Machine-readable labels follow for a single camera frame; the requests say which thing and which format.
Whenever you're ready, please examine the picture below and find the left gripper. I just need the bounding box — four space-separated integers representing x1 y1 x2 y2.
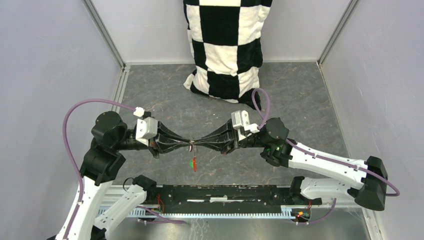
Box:
115 118 192 157

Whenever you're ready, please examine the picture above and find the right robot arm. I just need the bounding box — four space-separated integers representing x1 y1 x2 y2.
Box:
192 117 389 211

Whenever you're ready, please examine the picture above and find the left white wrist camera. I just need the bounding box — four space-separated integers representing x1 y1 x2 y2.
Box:
133 107 159 147

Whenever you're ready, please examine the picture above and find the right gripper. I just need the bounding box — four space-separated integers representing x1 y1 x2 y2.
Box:
193 118 268 155

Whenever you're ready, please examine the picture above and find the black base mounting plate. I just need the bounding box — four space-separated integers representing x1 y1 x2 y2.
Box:
143 185 323 214

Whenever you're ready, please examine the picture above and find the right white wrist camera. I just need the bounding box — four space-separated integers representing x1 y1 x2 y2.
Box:
231 110 260 140

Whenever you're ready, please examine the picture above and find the red key tag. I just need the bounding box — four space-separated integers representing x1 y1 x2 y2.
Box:
192 156 197 172

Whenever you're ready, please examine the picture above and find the black white checkered pillow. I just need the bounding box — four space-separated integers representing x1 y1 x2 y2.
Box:
183 0 273 108

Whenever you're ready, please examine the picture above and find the white slotted cable duct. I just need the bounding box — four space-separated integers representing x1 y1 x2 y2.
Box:
127 207 295 220

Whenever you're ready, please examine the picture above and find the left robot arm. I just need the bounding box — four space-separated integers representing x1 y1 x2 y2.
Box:
54 108 192 240

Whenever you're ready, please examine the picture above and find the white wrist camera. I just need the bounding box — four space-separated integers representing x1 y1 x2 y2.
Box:
133 107 159 147
231 110 260 140

